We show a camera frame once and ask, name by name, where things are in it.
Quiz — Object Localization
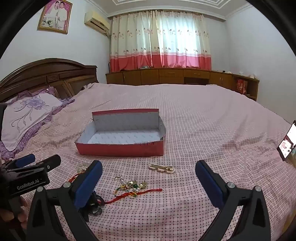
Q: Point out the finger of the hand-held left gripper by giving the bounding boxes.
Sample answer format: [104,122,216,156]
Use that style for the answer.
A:
[5,153,36,171]
[30,154,62,174]

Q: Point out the red cardboard box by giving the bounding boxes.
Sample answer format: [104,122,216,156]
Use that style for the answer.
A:
[74,108,166,157]

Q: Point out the purple floral pillow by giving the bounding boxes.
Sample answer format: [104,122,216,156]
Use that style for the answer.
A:
[0,86,75,161]

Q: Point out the gold hair clip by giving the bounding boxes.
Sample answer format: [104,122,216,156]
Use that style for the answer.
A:
[149,163,176,174]

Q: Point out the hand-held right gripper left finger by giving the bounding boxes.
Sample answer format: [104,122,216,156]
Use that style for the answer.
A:
[27,160,103,241]

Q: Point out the black smartphone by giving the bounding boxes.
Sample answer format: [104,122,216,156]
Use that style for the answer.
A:
[277,120,296,162]

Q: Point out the cream air conditioner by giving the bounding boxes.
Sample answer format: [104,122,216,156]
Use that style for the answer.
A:
[84,11,110,33]

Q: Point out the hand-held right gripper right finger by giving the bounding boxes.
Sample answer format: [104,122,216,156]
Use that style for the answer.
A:
[195,160,271,241]

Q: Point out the dark wooden headboard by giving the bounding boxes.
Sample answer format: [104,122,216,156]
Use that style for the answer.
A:
[0,58,99,102]

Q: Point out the cream and red curtain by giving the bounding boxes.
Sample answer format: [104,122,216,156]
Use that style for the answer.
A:
[109,10,212,72]

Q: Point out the gold framed photo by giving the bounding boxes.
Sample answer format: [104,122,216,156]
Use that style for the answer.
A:
[37,0,73,35]

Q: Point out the person's left hand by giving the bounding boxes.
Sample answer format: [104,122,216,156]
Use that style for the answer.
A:
[0,196,28,230]

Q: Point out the red gift box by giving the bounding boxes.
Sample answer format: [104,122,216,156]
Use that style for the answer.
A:
[236,79,248,94]

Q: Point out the long wooden cabinet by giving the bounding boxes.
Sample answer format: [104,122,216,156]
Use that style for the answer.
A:
[106,68,260,101]

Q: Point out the black hair accessory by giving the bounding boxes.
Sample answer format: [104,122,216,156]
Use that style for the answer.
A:
[81,189,104,223]

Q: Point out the green yellow cord bracelet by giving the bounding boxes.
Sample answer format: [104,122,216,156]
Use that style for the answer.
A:
[115,185,139,200]

